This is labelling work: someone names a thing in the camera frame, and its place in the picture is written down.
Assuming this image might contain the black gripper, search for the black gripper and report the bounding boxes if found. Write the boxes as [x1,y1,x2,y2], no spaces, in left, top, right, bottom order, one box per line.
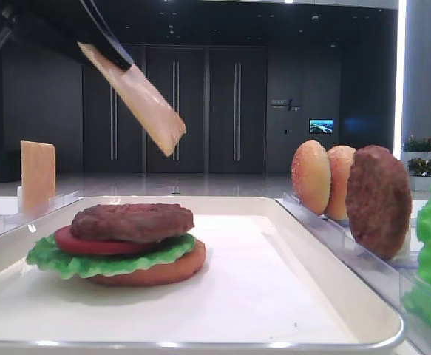
[0,0,134,71]

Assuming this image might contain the orange cheese slice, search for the orange cheese slice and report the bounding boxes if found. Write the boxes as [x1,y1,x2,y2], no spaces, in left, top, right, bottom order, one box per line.
[78,43,186,156]
[20,141,55,213]

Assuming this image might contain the standing orange cheese slice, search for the standing orange cheese slice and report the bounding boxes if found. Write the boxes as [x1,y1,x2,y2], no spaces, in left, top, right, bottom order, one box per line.
[20,141,55,213]

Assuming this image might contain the brown meat patty on tray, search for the brown meat patty on tray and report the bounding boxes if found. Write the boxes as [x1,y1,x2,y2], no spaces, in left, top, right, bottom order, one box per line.
[70,203,194,243]

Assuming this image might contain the red tomato slice on tray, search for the red tomato slice on tray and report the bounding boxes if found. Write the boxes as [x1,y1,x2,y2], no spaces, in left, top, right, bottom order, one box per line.
[53,226,157,256]

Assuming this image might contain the green lettuce leaf on tray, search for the green lettuce leaf on tray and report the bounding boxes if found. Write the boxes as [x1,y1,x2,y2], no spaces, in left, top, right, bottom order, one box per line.
[26,234,197,280]

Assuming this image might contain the standing brown meat patty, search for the standing brown meat patty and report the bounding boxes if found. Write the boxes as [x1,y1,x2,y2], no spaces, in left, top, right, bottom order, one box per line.
[346,145,412,260]

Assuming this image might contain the dark triple door panels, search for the dark triple door panels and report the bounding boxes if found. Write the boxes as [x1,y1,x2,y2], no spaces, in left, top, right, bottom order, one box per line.
[83,46,267,174]

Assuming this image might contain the bottom bun slice on tray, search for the bottom bun slice on tray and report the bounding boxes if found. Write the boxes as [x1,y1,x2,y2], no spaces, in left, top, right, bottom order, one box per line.
[87,240,206,287]

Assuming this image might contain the sesame bun top outer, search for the sesame bun top outer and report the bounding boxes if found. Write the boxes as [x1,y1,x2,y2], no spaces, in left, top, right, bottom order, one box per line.
[291,140,331,215]

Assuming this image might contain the sesame bun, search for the sesame bun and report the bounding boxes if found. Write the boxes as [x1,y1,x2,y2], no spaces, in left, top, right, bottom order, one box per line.
[291,140,331,215]
[325,145,356,220]

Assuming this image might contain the sesame bun top inner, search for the sesame bun top inner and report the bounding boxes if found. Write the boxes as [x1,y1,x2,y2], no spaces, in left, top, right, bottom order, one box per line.
[325,145,356,220]

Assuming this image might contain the white rectangular serving tray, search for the white rectangular serving tray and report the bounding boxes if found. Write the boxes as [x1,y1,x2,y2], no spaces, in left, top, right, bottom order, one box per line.
[0,196,405,354]

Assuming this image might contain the potted plants in white planter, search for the potted plants in white planter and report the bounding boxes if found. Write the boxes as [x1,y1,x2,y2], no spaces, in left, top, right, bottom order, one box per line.
[401,135,431,192]

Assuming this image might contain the clear left rail strip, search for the clear left rail strip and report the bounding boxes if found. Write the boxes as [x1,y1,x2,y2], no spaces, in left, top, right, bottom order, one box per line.
[0,191,81,235]

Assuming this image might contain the clear rail strip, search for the clear rail strip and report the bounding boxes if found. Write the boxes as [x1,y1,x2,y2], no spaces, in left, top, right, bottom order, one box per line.
[0,191,81,235]
[282,193,431,354]

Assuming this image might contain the small wall display screen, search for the small wall display screen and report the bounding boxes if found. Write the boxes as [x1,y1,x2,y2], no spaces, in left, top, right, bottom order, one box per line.
[309,119,334,134]

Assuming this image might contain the clear right rail strip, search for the clear right rail strip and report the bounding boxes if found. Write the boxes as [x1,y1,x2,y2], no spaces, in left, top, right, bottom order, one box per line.
[282,193,431,354]

